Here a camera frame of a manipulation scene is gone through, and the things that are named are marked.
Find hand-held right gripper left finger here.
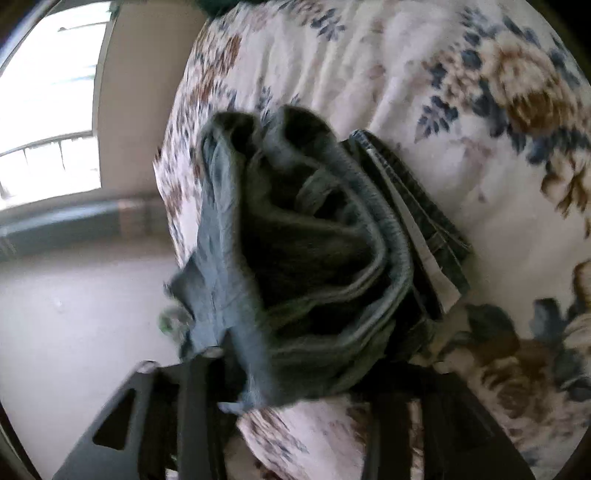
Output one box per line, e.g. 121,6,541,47
52,347,232,480

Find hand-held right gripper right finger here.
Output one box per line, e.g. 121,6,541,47
365,369,536,480

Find floral printed blanket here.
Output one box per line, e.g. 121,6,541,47
153,0,591,480

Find grey denim pants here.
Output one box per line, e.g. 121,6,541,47
159,105,472,415

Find window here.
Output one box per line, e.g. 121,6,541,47
0,10,114,213

